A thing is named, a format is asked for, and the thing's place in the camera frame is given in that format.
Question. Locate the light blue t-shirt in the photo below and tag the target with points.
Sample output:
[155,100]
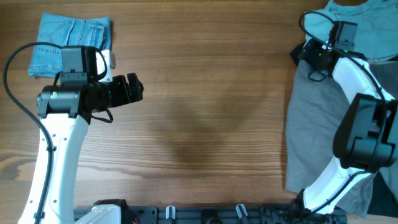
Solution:
[376,36]

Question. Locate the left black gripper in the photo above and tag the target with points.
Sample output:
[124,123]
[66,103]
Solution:
[135,87]

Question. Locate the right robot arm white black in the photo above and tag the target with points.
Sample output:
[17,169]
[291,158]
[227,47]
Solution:
[341,126]

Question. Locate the dark navy garment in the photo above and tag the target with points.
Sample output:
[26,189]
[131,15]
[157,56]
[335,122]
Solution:
[384,199]

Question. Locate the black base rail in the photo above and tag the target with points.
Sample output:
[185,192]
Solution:
[266,214]

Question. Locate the grey shorts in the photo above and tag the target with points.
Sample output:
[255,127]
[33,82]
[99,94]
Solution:
[314,130]

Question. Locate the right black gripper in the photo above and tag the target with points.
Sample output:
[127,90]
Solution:
[308,52]

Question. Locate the folded blue denim jeans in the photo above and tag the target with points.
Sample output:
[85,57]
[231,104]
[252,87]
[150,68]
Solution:
[66,31]

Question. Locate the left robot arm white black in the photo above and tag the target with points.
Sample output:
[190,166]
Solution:
[84,86]

